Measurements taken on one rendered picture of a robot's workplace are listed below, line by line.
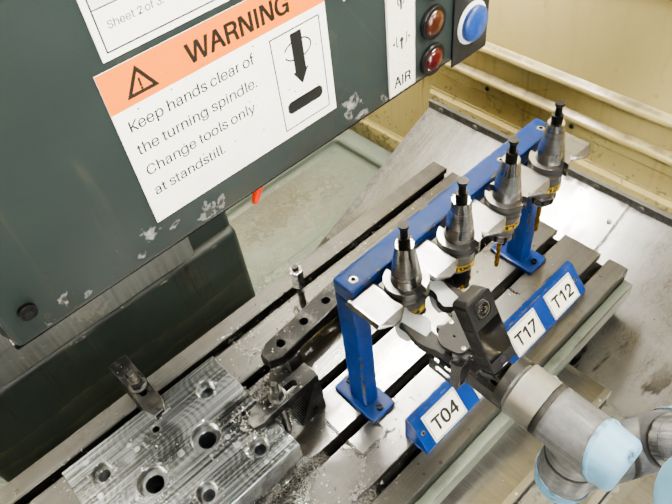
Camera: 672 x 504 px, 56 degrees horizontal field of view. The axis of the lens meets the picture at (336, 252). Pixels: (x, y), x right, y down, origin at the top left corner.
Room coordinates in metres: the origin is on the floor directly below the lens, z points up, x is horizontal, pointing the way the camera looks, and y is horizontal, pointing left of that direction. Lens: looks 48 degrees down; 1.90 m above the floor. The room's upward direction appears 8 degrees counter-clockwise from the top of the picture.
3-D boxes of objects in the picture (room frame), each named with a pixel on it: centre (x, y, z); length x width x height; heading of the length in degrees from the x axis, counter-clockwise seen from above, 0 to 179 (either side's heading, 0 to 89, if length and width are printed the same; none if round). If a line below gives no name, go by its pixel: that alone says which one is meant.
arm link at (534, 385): (0.37, -0.22, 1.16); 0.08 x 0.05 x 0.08; 127
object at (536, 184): (0.70, -0.31, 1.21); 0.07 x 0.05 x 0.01; 37
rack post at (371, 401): (0.55, -0.01, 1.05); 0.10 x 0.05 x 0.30; 37
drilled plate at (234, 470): (0.44, 0.28, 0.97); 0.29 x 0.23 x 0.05; 127
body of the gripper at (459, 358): (0.43, -0.17, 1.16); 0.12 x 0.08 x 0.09; 37
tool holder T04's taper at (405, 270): (0.54, -0.09, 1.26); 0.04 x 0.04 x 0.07
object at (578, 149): (0.77, -0.40, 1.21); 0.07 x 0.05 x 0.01; 37
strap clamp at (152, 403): (0.57, 0.36, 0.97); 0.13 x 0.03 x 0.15; 37
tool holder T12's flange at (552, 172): (0.73, -0.35, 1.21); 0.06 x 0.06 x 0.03
